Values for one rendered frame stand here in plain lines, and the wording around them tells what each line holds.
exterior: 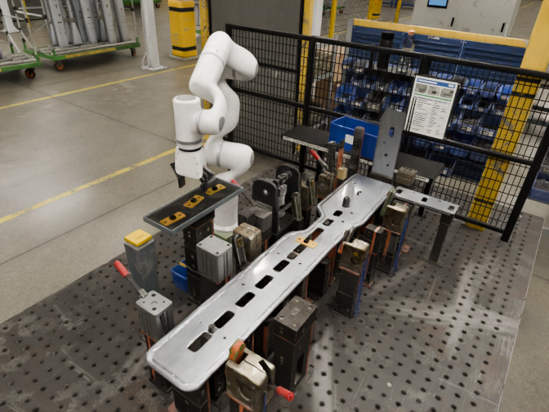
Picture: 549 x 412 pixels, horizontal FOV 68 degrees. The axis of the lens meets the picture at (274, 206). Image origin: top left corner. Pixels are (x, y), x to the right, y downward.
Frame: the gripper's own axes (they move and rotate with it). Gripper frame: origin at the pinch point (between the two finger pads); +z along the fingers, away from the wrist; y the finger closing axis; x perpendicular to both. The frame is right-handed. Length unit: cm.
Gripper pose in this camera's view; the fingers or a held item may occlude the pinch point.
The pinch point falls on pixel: (193, 186)
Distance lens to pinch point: 144.3
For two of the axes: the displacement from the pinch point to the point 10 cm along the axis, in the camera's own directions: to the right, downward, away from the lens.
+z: -0.4, 8.5, 5.2
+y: 9.1, 2.5, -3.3
